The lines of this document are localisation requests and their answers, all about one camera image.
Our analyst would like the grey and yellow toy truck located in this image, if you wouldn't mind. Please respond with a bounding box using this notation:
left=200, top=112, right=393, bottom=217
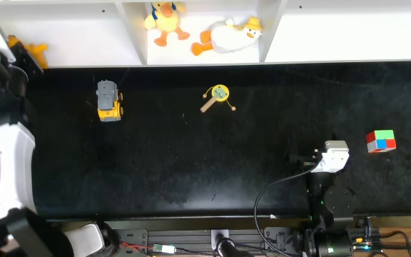
left=96, top=79, right=125, bottom=123

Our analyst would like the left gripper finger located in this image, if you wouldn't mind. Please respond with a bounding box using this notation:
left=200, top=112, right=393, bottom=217
left=14, top=42, right=45, bottom=78

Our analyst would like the yellow rattle drum toy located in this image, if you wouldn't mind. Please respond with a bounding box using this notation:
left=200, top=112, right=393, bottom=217
left=200, top=84, right=237, bottom=114

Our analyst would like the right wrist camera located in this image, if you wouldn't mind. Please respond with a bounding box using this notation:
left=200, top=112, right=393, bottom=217
left=310, top=140, right=350, bottom=174

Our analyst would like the white shelf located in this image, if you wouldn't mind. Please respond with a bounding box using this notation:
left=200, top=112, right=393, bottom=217
left=0, top=0, right=411, bottom=69

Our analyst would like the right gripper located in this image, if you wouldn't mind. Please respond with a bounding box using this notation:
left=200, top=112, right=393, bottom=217
left=288, top=133, right=319, bottom=169

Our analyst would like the mounting rail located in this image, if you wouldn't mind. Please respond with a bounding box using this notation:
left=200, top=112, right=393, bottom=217
left=112, top=218, right=411, bottom=257

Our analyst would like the white plush duck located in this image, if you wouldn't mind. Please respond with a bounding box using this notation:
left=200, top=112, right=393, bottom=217
left=191, top=16, right=263, bottom=56

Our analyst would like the many-coloured puzzle cube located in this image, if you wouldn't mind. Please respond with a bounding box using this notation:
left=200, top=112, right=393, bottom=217
left=365, top=129, right=397, bottom=154

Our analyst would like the orange toy dinosaur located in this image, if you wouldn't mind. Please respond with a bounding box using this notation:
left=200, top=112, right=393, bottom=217
left=7, top=34, right=49, bottom=69

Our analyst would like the yellow plush duck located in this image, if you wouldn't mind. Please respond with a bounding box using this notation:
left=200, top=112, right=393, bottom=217
left=143, top=1, right=191, bottom=48

